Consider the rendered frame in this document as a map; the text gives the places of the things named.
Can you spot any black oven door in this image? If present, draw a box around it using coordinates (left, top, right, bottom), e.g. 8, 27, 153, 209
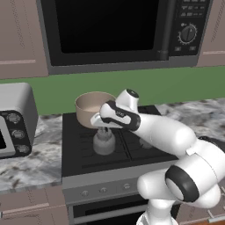
68, 194, 153, 225

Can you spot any dark grey microwave door handle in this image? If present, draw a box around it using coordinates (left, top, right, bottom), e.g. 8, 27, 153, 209
156, 0, 178, 62

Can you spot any black and grey stove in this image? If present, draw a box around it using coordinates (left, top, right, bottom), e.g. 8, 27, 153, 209
61, 105, 183, 225

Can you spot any grey oven door handle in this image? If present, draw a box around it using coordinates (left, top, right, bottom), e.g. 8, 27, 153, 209
72, 205, 149, 225

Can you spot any black and grey microwave oven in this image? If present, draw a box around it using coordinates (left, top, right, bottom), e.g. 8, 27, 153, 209
36, 0, 215, 76

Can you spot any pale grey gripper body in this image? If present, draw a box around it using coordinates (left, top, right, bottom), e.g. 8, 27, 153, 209
92, 127, 117, 156

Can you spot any beige saucepan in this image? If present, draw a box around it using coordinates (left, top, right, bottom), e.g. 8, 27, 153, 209
75, 91, 117, 129

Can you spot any brown base cupboard door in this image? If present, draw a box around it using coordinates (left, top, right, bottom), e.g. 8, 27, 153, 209
0, 205, 70, 225
177, 201, 225, 225

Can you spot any grey toaster oven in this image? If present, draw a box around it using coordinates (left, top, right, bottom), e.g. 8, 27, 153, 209
0, 82, 40, 159

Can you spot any brown wall cupboard door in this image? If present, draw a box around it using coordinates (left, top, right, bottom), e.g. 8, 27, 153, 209
0, 0, 49, 80
195, 0, 225, 68

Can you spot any brown drawer front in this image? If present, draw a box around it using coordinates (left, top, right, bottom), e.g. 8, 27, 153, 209
0, 185, 67, 218

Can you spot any grey toaster oven knob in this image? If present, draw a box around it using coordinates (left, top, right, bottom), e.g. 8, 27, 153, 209
6, 112, 21, 124
16, 143, 31, 156
11, 128, 26, 141

